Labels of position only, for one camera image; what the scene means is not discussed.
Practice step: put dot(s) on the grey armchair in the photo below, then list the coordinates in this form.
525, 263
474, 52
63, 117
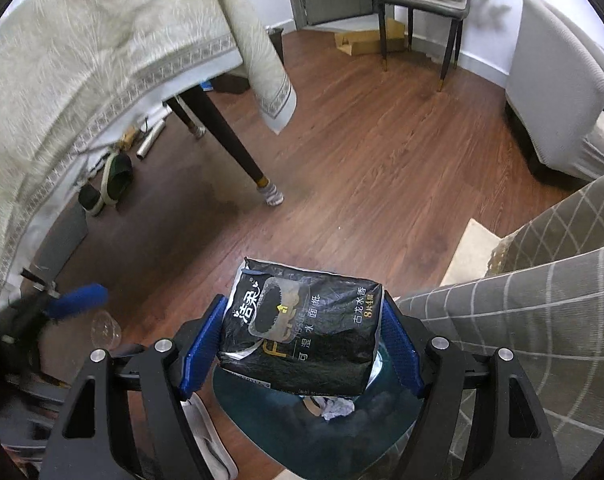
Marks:
552, 85

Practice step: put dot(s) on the dark table leg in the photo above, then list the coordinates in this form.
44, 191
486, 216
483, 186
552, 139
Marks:
181, 112
226, 135

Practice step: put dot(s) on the beige floor mat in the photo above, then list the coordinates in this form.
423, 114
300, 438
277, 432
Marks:
467, 260

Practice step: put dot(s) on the striped table leg sock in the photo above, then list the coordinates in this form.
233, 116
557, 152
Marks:
271, 194

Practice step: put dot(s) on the silver foil roll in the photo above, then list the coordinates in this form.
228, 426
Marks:
151, 140

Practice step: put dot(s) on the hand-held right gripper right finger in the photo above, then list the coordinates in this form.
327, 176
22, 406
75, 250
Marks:
402, 355

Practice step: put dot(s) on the black tissue pack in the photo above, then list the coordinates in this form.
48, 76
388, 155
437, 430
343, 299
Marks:
302, 330

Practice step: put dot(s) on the dark flat board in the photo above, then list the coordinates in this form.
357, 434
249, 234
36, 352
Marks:
61, 245

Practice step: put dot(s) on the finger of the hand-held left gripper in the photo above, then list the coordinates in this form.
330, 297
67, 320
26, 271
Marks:
79, 300

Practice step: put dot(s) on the grey dining chair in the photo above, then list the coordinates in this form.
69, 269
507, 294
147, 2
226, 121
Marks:
422, 2

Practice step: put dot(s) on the white slipper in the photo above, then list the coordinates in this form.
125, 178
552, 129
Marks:
206, 440

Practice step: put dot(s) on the table with cream patterned cloth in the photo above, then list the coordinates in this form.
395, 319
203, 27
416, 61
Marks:
106, 35

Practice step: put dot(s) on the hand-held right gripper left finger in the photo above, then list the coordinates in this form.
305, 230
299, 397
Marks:
204, 352

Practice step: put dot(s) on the flat cardboard box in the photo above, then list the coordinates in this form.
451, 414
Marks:
362, 40

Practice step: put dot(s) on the crumpled white paper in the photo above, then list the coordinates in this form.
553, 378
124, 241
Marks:
339, 409

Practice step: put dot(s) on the green slipper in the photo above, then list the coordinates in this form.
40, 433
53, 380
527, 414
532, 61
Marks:
115, 177

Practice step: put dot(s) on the black slipper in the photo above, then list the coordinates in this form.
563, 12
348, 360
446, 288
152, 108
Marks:
89, 200

